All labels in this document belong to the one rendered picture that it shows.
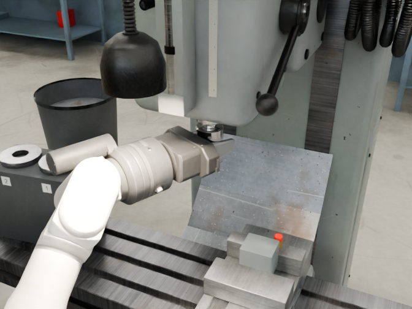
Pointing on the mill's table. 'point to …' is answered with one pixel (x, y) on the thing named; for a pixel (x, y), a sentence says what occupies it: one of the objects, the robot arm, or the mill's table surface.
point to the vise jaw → (247, 286)
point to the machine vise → (296, 251)
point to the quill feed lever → (288, 21)
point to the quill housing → (227, 57)
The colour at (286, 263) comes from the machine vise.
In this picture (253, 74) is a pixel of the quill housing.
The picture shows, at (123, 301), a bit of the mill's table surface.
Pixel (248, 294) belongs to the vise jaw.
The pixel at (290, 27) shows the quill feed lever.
